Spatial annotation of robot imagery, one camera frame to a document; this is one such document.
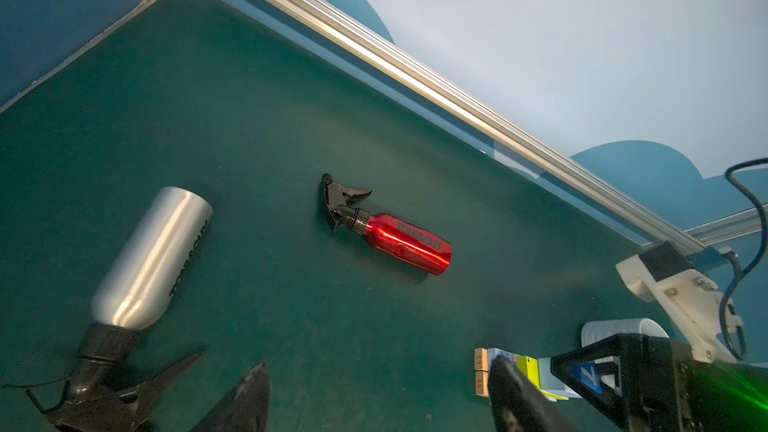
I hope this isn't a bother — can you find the silver spray bottle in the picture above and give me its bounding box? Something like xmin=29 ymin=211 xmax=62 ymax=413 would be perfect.
xmin=39 ymin=186 xmax=213 ymax=431

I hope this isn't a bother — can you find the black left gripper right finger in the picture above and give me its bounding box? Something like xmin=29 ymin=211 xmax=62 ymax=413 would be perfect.
xmin=488 ymin=356 xmax=577 ymax=432

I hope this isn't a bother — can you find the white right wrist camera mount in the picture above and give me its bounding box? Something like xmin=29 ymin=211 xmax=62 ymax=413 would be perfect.
xmin=616 ymin=241 xmax=746 ymax=363

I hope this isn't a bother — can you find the natural wood block 62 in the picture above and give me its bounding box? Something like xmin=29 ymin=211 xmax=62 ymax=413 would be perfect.
xmin=474 ymin=347 xmax=489 ymax=372

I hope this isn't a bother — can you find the light blue long block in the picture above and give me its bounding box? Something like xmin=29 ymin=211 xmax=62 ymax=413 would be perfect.
xmin=487 ymin=348 xmax=517 ymax=365

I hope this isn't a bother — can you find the aluminium right corner post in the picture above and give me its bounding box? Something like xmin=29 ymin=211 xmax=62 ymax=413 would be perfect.
xmin=687 ymin=209 xmax=761 ymax=245

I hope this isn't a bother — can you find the natural wood block 51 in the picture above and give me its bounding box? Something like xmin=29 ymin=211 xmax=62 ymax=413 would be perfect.
xmin=474 ymin=370 xmax=489 ymax=398

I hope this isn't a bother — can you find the blue number seven cube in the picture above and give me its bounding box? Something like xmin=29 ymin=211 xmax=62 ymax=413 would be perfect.
xmin=567 ymin=361 xmax=603 ymax=395

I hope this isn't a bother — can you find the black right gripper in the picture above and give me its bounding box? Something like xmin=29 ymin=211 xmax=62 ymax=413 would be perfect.
xmin=550 ymin=333 xmax=767 ymax=431

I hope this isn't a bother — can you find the lime green wooden block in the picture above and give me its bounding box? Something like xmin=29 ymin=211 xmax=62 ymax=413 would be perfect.
xmin=515 ymin=355 xmax=568 ymax=402

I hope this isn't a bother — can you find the translucent plastic mug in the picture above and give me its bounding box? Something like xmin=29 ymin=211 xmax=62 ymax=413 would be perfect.
xmin=580 ymin=318 xmax=669 ymax=347

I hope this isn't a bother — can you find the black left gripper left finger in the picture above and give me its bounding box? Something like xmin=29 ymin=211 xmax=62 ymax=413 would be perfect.
xmin=190 ymin=362 xmax=271 ymax=432

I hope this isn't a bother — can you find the aluminium back frame rail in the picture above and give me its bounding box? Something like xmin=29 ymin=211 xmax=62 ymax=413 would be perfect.
xmin=265 ymin=0 xmax=706 ymax=253

